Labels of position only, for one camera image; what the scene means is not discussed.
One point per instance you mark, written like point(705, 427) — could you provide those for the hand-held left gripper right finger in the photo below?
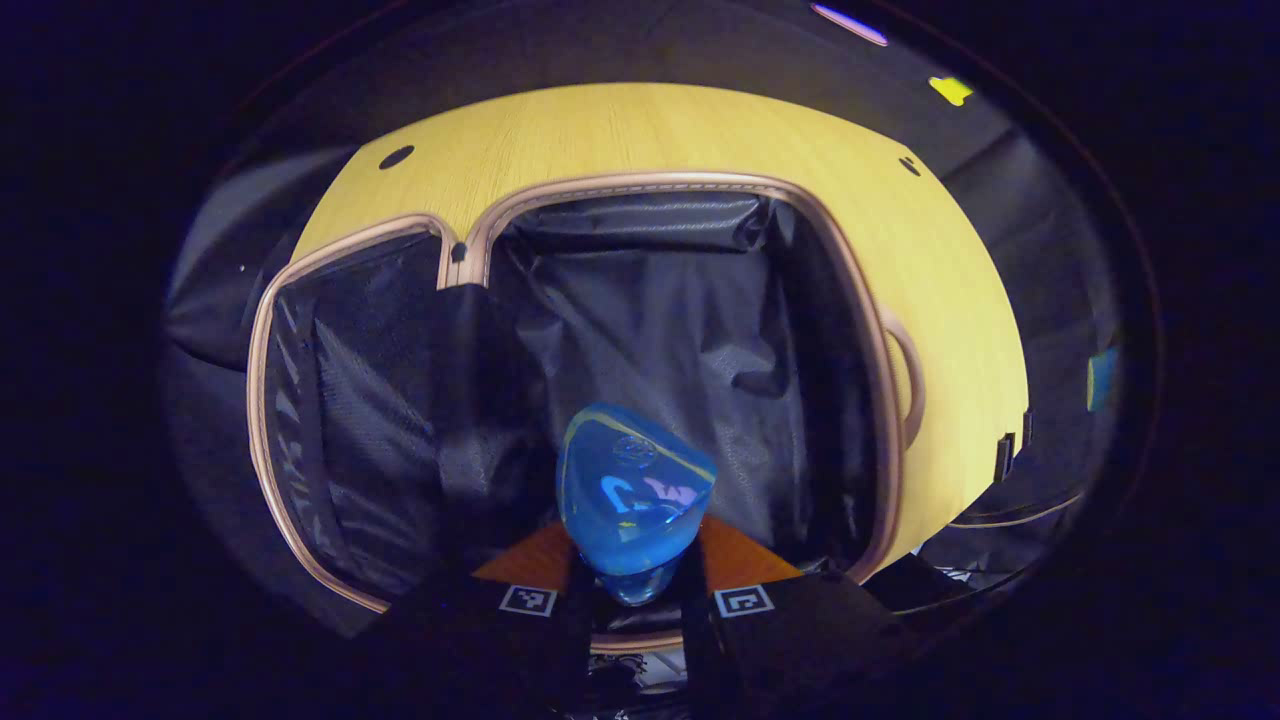
point(700, 650)

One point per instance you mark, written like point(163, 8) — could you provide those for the black table edge clip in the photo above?
point(1004, 458)
point(1027, 427)

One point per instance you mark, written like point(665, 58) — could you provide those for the blue skin care tube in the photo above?
point(630, 500)

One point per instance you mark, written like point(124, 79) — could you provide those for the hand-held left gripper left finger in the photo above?
point(575, 650)

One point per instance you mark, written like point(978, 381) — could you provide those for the ceiling light strip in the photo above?
point(850, 24)

